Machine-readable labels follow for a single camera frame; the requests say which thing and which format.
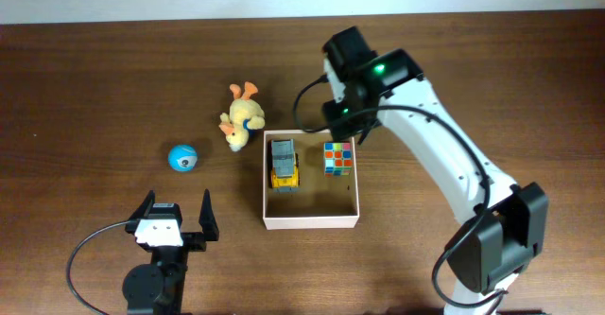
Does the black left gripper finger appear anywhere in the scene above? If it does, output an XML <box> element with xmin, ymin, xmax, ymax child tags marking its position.
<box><xmin>199</xmin><ymin>189</ymin><xmax>219</xmax><ymax>241</ymax></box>
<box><xmin>129</xmin><ymin>190</ymin><xmax>155</xmax><ymax>220</ymax></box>

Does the multicoloured puzzle cube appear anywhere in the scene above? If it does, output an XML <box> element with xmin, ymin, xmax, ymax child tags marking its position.
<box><xmin>323</xmin><ymin>142</ymin><xmax>354</xmax><ymax>177</ymax></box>

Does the pink box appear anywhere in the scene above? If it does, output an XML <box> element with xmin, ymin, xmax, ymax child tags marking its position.
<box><xmin>263</xmin><ymin>130</ymin><xmax>360</xmax><ymax>230</ymax></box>

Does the yellow grey toy truck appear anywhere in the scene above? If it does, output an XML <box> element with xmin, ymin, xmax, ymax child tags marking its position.
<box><xmin>270</xmin><ymin>139</ymin><xmax>301</xmax><ymax>193</ymax></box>

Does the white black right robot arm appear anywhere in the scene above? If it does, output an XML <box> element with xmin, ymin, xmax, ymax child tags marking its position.
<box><xmin>322</xmin><ymin>26</ymin><xmax>548</xmax><ymax>314</ymax></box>

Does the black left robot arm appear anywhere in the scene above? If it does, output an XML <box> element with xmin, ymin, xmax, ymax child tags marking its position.
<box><xmin>122</xmin><ymin>190</ymin><xmax>219</xmax><ymax>315</ymax></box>

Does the blue ball with eye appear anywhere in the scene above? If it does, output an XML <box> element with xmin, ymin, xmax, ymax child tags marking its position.
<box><xmin>168</xmin><ymin>145</ymin><xmax>198</xmax><ymax>172</ymax></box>

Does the yellow plush duck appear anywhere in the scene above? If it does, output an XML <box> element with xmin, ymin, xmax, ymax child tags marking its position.
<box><xmin>218</xmin><ymin>81</ymin><xmax>266</xmax><ymax>152</ymax></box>

